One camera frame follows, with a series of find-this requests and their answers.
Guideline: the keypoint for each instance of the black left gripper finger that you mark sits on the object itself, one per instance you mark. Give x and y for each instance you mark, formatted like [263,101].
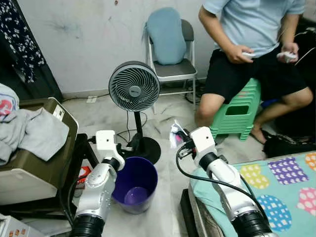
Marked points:
[134,143]

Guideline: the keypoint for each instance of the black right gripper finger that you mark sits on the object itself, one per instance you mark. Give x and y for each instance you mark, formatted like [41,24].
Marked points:
[185,137]

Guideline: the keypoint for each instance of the white hand controller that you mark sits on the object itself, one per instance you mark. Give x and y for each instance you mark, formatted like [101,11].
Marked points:
[249,54]
[286,58]

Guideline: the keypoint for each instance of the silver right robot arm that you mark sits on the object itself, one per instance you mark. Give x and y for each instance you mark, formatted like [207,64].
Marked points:
[227,182]

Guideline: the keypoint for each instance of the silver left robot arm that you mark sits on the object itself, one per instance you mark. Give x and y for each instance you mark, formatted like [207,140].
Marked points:
[96,192]

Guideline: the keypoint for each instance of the person's right hand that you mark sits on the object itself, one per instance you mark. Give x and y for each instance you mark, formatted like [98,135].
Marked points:
[238,55]

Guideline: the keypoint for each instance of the person's left hand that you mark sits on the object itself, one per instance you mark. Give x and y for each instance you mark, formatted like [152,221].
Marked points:
[291,49]

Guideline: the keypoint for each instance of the small red box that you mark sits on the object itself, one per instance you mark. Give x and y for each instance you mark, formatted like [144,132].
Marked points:
[85,173]

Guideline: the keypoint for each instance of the green plastic stool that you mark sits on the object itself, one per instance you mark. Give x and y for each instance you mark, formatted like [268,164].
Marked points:
[237,123]

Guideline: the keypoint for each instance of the grey standing fan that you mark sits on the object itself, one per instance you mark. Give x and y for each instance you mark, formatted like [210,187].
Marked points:
[133,86]

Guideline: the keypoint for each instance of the grey metal folding chair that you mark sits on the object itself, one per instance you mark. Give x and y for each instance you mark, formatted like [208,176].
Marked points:
[173,71]

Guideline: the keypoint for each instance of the grey cloth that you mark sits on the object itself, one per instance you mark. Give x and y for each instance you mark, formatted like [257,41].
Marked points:
[34,133]

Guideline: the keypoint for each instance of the black bag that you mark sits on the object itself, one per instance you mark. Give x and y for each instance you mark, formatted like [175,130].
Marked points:
[286,145]

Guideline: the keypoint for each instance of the teal blanket with coloured hearts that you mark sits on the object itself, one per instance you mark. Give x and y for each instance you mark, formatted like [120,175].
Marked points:
[286,170]

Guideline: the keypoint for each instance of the blue cushion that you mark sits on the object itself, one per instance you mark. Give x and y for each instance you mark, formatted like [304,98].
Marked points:
[168,37]

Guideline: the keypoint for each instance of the white and orange box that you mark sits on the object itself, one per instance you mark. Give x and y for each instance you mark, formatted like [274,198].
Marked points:
[12,228]

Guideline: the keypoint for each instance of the person in blue shirt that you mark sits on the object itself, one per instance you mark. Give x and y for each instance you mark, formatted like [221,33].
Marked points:
[256,19]

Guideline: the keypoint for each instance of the dark floral hanging garment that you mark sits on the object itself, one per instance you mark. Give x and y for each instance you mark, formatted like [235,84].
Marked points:
[19,34]

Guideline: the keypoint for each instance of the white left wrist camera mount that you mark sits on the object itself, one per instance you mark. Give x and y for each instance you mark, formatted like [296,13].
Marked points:
[106,143]

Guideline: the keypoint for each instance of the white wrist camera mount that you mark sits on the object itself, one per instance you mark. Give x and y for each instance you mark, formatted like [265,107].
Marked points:
[202,140]
[106,143]

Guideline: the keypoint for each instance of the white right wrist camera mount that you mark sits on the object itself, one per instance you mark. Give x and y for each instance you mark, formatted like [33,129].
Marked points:
[202,140]

